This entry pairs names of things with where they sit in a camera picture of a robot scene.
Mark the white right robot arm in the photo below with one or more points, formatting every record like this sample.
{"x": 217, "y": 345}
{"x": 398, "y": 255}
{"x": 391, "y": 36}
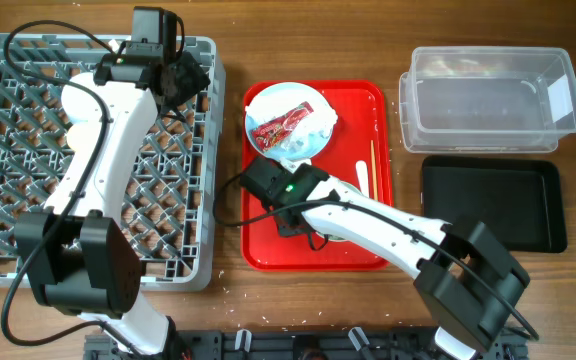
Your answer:
{"x": 467, "y": 279}

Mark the red serving tray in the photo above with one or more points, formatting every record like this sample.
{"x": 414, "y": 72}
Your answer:
{"x": 362, "y": 118}

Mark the wooden chopstick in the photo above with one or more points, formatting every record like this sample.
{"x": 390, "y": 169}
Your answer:
{"x": 374, "y": 171}

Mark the grey dishwasher rack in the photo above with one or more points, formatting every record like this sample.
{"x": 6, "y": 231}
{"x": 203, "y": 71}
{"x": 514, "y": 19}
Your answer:
{"x": 166, "y": 210}

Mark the black plastic tray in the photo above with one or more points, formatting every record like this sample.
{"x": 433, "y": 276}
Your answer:
{"x": 519, "y": 200}

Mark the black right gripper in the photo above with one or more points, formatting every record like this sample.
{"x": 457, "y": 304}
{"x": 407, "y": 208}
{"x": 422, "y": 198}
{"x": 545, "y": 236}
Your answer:
{"x": 283, "y": 229}

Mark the white label on bin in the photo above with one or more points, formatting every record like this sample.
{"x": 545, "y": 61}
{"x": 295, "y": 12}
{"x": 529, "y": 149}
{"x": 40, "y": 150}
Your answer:
{"x": 560, "y": 101}

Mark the white plastic fork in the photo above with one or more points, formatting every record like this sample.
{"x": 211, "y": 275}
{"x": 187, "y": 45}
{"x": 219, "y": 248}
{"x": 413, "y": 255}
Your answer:
{"x": 363, "y": 178}

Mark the red snack wrapper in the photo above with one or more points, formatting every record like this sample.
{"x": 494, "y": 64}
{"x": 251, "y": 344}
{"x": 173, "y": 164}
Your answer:
{"x": 273, "y": 132}

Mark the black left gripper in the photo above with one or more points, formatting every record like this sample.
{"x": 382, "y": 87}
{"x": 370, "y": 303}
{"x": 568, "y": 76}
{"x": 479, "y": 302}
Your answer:
{"x": 192, "y": 75}

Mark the yellow cup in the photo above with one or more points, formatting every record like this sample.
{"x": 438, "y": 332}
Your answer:
{"x": 82, "y": 137}

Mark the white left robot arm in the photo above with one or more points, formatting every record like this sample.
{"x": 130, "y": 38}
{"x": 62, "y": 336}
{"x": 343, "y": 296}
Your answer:
{"x": 75, "y": 256}

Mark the white crumpled tissue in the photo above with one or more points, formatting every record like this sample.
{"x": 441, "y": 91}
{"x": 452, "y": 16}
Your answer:
{"x": 318, "y": 125}

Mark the light blue bowl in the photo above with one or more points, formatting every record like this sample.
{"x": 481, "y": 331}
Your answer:
{"x": 80, "y": 106}

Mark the clear plastic bin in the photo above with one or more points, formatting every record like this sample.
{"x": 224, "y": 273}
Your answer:
{"x": 483, "y": 99}

